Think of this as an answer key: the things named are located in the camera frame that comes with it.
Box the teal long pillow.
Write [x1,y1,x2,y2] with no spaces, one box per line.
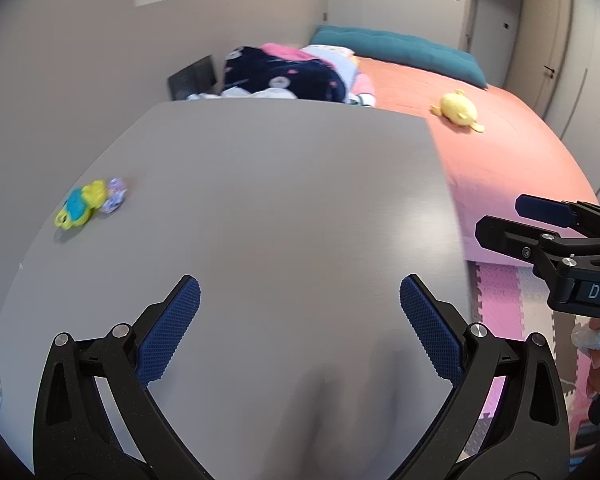
[307,25,488,88]

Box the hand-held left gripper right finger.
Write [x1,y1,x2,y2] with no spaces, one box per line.
[395,274,571,480]

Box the white crumpled tissue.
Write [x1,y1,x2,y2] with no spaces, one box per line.
[571,317,600,356]

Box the grey desk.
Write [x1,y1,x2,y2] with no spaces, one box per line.
[0,97,476,480]

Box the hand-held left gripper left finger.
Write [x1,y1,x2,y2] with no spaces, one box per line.
[31,275,216,480]

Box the small purple toy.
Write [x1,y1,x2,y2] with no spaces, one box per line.
[102,177,129,216]

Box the navy patterned blanket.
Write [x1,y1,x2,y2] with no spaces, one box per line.
[221,46,351,103]

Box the grey room door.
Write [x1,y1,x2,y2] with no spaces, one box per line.
[467,0,526,86]

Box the white dotted pillow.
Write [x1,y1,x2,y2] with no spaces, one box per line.
[302,45,356,59]

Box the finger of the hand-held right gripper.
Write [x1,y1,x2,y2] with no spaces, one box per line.
[515,194,600,237]
[475,216,600,266]

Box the pink folded cloth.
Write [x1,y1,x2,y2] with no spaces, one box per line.
[352,72,376,96]

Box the pink grey foam puzzle mat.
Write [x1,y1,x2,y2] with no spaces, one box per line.
[472,262,600,480]

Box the white plush cloth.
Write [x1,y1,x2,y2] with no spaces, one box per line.
[187,87,298,102]

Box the light blue knitted blanket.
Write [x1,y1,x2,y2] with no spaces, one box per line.
[330,55,361,87]

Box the beige wardrobe door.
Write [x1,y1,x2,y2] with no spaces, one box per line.
[522,0,588,126]

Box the bed with salmon cover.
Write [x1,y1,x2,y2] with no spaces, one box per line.
[352,55,600,266]

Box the yellow plush toy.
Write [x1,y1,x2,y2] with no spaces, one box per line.
[430,89,485,134]

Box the yellow green blue toy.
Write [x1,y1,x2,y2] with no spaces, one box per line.
[55,180,108,231]

